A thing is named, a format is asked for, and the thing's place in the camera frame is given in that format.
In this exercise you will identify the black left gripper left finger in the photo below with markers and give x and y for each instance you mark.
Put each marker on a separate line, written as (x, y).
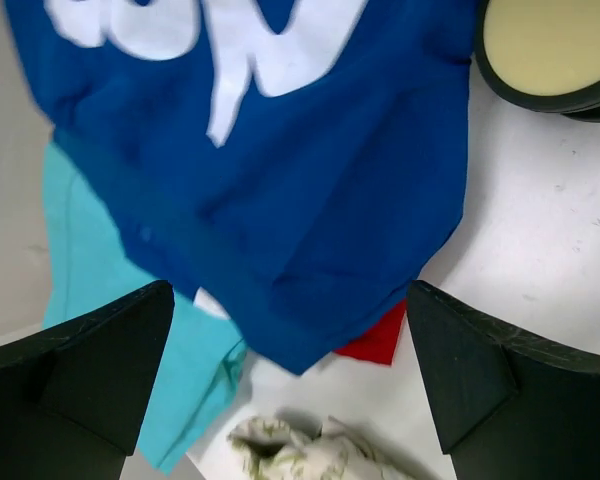
(73, 397)

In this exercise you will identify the cream printed zip jacket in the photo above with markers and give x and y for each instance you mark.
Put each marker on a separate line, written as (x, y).
(272, 448)

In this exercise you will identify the yellow suitcase with black lining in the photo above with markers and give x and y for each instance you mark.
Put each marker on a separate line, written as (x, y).
(542, 56)

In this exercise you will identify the red garment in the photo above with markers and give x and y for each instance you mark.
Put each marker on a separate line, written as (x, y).
(378, 345)

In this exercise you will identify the royal blue printed shirt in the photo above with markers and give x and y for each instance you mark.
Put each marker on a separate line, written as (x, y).
(299, 160)

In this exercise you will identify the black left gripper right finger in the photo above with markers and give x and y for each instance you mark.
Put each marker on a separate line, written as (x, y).
(506, 403)

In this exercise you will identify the turquoise shirt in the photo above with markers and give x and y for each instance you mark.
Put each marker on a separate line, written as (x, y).
(203, 358)

